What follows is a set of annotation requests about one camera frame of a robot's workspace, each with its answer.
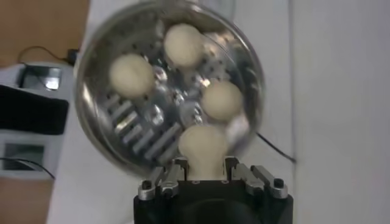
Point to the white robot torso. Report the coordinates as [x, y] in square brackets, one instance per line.
[30, 109]

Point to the white steamed baozi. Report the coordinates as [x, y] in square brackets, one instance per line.
[221, 100]
[131, 76]
[202, 149]
[183, 44]

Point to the perforated steel steamer basket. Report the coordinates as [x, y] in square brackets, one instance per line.
[146, 131]

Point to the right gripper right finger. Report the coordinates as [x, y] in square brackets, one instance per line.
[259, 181]

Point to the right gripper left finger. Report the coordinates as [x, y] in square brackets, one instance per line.
[164, 182]

